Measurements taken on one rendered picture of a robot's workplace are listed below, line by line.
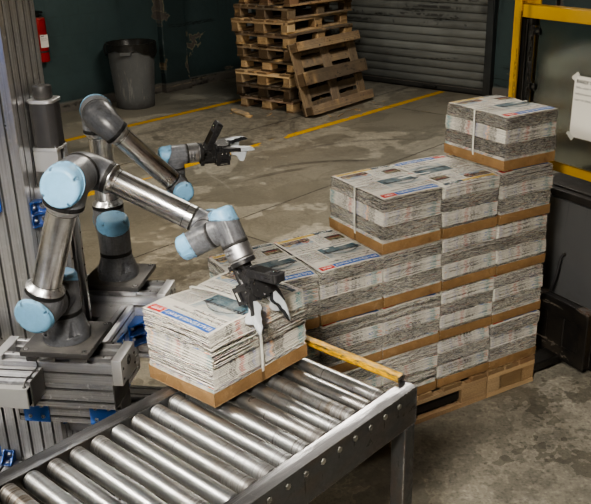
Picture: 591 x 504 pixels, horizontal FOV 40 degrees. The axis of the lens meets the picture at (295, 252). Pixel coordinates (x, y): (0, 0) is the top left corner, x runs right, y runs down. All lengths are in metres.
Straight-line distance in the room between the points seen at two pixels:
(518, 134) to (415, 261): 0.67
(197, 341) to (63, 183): 0.56
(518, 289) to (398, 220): 0.80
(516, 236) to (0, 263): 2.07
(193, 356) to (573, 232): 2.41
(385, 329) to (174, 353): 1.20
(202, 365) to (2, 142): 0.97
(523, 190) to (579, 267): 0.79
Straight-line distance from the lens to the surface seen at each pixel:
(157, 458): 2.15
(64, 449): 2.23
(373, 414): 2.26
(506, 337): 3.82
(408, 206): 3.18
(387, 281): 3.23
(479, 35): 10.30
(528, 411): 3.83
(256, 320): 2.20
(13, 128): 2.69
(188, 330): 2.23
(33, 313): 2.50
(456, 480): 3.38
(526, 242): 3.68
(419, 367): 3.52
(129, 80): 9.92
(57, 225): 2.38
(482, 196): 3.42
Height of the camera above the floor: 2.04
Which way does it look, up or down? 22 degrees down
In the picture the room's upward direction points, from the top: 1 degrees counter-clockwise
